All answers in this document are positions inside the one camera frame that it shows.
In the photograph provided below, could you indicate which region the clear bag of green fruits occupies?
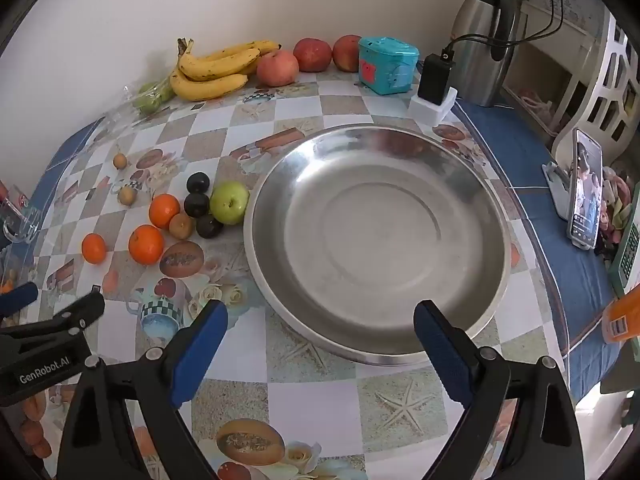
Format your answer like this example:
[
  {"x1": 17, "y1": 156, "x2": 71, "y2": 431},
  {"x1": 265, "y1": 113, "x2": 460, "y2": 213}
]
[{"x1": 95, "y1": 77, "x2": 177, "y2": 131}]

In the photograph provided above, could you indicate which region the grey phone stand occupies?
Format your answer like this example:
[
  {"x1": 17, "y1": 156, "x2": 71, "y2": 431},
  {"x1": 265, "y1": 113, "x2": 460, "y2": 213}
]
[{"x1": 541, "y1": 160, "x2": 601, "y2": 256}]

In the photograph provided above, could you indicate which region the yellow banana bunch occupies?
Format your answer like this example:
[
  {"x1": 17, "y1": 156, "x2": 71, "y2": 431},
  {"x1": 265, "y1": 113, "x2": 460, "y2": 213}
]
[{"x1": 169, "y1": 37, "x2": 282, "y2": 102}]

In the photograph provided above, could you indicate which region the beige cabinet shelf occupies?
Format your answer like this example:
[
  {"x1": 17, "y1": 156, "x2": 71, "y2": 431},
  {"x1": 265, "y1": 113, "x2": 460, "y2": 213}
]
[{"x1": 500, "y1": 0, "x2": 608, "y2": 136}]

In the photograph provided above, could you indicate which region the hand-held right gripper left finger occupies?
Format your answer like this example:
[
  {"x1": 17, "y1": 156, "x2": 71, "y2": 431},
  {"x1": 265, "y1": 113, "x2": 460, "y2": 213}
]
[{"x1": 56, "y1": 299, "x2": 229, "y2": 480}]

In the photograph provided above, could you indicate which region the black charging cable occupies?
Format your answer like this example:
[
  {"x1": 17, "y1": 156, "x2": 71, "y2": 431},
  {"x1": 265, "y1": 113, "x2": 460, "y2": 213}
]
[{"x1": 440, "y1": 0, "x2": 566, "y2": 61}]

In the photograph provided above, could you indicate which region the brown kiwi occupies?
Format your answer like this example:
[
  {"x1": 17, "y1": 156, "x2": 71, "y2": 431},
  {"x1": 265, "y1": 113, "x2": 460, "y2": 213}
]
[{"x1": 169, "y1": 213, "x2": 196, "y2": 240}]

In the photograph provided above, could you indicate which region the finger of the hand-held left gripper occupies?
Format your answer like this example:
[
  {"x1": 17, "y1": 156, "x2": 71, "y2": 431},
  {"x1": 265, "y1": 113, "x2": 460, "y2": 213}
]
[
  {"x1": 0, "y1": 291, "x2": 106, "y2": 342},
  {"x1": 0, "y1": 282, "x2": 39, "y2": 317}
]

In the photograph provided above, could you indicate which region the black power adapter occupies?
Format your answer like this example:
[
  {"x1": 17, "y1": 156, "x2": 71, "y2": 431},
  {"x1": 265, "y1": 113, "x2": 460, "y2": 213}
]
[{"x1": 417, "y1": 52, "x2": 457, "y2": 106}]

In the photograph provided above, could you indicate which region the stainless steel thermos jug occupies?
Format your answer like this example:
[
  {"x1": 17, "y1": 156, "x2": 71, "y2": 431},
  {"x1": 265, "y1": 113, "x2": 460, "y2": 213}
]
[{"x1": 446, "y1": 0, "x2": 523, "y2": 107}]

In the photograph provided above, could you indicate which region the orange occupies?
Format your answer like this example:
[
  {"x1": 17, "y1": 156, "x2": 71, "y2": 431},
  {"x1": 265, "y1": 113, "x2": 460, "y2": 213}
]
[
  {"x1": 128, "y1": 225, "x2": 165, "y2": 266},
  {"x1": 149, "y1": 193, "x2": 181, "y2": 229},
  {"x1": 81, "y1": 233, "x2": 108, "y2": 265}
]

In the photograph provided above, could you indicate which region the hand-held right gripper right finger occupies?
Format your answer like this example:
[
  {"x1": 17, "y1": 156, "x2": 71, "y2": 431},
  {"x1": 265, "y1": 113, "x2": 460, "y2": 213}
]
[{"x1": 413, "y1": 300, "x2": 586, "y2": 480}]

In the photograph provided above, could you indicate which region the glass mug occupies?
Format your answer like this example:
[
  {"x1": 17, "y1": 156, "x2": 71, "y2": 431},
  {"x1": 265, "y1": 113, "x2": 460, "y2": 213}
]
[{"x1": 0, "y1": 180, "x2": 45, "y2": 246}]

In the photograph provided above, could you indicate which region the green calculator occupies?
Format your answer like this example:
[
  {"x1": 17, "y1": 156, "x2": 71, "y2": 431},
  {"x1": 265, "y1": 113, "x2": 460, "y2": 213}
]
[{"x1": 609, "y1": 220, "x2": 640, "y2": 301}]

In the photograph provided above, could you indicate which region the white plastic lattice chair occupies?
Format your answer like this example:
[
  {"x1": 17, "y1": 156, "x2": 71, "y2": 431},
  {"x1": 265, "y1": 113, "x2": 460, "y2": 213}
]
[{"x1": 550, "y1": 10, "x2": 640, "y2": 171}]

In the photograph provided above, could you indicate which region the red apple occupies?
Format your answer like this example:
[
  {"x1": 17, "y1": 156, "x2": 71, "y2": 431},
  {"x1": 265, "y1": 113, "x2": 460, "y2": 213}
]
[
  {"x1": 332, "y1": 35, "x2": 362, "y2": 72},
  {"x1": 293, "y1": 38, "x2": 333, "y2": 73},
  {"x1": 256, "y1": 50, "x2": 300, "y2": 87}
]

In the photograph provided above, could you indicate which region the green apple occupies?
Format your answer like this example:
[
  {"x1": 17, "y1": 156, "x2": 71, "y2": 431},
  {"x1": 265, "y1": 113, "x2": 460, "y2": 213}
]
[{"x1": 209, "y1": 181, "x2": 250, "y2": 225}]

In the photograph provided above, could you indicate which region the orange bottle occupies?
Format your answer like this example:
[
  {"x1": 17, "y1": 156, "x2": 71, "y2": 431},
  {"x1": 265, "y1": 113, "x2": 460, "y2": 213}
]
[{"x1": 601, "y1": 296, "x2": 640, "y2": 343}]

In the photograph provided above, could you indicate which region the teal plastic box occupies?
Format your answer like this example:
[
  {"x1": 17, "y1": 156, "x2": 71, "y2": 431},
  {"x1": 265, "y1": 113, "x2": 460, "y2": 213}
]
[{"x1": 357, "y1": 36, "x2": 420, "y2": 96}]

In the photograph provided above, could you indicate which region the stainless steel basin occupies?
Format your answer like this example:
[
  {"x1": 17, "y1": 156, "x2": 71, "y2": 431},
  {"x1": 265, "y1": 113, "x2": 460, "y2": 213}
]
[{"x1": 243, "y1": 124, "x2": 513, "y2": 367}]

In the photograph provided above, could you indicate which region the pile of colourful clips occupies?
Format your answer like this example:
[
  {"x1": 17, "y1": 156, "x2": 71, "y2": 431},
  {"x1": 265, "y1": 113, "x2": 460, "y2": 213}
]
[{"x1": 597, "y1": 162, "x2": 638, "y2": 256}]

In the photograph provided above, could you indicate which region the printed checkered tablecloth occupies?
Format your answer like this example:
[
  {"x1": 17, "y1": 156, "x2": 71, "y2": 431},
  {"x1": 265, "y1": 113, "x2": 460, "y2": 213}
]
[{"x1": 0, "y1": 67, "x2": 621, "y2": 480}]

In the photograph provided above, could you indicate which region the smartphone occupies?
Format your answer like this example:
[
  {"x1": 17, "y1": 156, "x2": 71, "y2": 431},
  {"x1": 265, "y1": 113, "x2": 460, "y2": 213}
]
[{"x1": 566, "y1": 128, "x2": 604, "y2": 250}]

